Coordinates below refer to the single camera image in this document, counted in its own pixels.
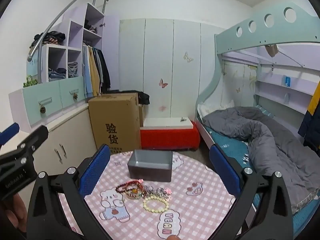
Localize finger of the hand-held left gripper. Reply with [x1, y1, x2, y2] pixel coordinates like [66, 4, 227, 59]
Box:
[0, 125, 49, 171]
[0, 122, 20, 146]

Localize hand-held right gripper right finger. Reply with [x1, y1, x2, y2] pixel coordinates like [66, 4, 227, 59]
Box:
[209, 144, 293, 240]

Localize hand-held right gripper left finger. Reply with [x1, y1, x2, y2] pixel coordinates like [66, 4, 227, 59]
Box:
[26, 144, 112, 240]

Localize pink string bracelet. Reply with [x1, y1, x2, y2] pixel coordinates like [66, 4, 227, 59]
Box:
[124, 179, 144, 189]

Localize colourful bead bracelet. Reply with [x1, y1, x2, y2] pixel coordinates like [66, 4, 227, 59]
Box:
[125, 187, 143, 200]

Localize grey storage box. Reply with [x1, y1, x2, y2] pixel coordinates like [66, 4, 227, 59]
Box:
[127, 149, 173, 182]

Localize silver ball chain necklace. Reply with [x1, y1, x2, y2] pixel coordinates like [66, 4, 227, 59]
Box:
[141, 184, 163, 198]

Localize cream pearl bracelet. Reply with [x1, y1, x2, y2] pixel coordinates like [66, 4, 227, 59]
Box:
[143, 195, 170, 214]

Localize person's left hand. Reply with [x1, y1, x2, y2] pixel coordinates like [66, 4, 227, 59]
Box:
[0, 192, 28, 233]

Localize teal bed sheet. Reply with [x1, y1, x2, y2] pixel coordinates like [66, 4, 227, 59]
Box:
[209, 105, 320, 233]

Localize beige low cabinet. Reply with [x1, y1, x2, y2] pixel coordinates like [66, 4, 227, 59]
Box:
[0, 102, 97, 205]

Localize pink checkered tablecloth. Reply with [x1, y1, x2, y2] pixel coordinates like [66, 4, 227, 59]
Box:
[56, 150, 242, 240]

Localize large cardboard box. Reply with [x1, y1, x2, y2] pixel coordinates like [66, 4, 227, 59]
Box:
[88, 92, 142, 153]

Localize green ornament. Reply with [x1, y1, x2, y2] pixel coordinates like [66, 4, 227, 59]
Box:
[23, 76, 38, 88]

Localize grey duvet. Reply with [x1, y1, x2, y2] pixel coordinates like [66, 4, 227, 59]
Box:
[202, 106, 320, 213]

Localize pink flower hair clip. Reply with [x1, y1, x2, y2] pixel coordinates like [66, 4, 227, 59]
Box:
[160, 187, 173, 200]

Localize white pillow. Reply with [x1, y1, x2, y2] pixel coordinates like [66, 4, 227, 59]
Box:
[197, 100, 235, 118]

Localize red bench with white top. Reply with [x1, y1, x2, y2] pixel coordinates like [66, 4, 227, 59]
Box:
[139, 117, 201, 151]

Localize folded blue jeans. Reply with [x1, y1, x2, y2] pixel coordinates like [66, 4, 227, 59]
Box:
[49, 67, 67, 81]

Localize small cardboard box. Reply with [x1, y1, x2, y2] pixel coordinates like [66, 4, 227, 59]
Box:
[138, 104, 146, 127]

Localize grey metal handrail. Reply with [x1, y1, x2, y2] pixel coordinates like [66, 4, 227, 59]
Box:
[27, 0, 109, 62]

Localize folded grey clothes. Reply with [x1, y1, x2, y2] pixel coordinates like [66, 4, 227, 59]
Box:
[67, 61, 79, 78]

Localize black bag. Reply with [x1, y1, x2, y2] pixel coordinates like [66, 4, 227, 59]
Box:
[137, 92, 150, 105]

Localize row of hanging clothes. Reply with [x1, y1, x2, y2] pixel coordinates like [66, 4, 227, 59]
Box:
[82, 44, 111, 98]

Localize navy and yellow jacket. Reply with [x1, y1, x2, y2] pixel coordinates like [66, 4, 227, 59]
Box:
[297, 80, 320, 153]

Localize dark clothes pile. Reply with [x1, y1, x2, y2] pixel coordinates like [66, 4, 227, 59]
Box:
[31, 31, 66, 47]

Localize clothes on shelf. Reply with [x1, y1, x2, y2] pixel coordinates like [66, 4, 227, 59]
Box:
[84, 20, 98, 33]

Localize white wardrobe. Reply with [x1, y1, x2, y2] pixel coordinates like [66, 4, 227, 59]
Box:
[117, 18, 220, 123]

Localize purple open shelf unit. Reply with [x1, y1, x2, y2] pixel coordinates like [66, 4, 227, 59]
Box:
[40, 3, 105, 83]

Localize purple wall shelf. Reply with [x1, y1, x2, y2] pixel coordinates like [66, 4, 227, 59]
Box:
[252, 62, 318, 115]

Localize mint bunk bed frame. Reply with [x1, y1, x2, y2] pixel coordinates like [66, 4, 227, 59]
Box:
[195, 1, 320, 220]

